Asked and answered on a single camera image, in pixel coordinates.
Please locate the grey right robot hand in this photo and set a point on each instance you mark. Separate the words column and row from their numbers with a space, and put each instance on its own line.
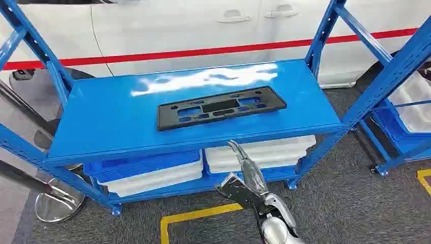
column 252, row 175

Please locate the black plastic plate with cutouts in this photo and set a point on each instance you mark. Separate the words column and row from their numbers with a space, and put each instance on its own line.
column 166, row 116

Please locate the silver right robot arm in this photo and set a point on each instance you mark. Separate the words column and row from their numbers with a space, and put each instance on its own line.
column 279, row 232

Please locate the white plastic crate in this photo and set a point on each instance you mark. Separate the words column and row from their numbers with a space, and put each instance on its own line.
column 269, row 155
column 222, row 166
column 269, row 143
column 151, row 190
column 158, row 178
column 414, row 101

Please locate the blue plastic crate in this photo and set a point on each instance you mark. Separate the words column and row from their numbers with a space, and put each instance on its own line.
column 141, row 165
column 279, row 171
column 392, row 128

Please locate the red barrier belt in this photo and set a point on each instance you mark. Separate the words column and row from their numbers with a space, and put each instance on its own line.
column 202, row 51

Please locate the blue metal shelving rack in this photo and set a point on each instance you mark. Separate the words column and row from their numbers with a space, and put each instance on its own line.
column 397, row 67
column 118, row 118

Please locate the white car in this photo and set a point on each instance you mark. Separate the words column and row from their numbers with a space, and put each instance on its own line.
column 168, row 27

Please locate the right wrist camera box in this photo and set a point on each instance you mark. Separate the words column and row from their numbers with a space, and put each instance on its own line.
column 239, row 195

